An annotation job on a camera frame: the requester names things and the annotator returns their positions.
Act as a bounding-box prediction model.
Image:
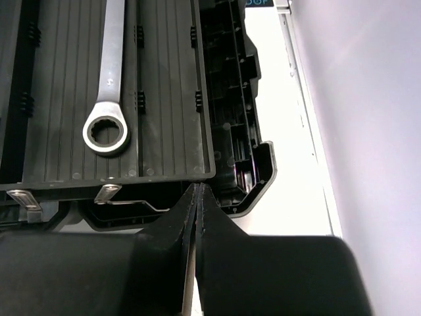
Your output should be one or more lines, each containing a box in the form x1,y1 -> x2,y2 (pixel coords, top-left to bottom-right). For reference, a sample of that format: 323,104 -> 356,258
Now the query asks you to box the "black plastic toolbox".
1,1 -> 276,230

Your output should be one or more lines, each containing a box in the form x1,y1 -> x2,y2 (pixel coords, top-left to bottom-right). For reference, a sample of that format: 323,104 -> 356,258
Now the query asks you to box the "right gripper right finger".
196,184 -> 372,315

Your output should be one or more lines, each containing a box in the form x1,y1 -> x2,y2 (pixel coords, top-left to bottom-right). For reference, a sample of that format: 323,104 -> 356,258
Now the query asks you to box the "long silver ratchet wrench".
82,0 -> 129,156

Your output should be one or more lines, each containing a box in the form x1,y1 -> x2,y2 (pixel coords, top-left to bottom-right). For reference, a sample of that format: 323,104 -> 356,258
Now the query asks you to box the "blue label sticker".
246,0 -> 274,7

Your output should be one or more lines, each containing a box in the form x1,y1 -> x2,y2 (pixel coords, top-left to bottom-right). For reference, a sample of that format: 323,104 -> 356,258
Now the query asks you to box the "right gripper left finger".
1,184 -> 199,315

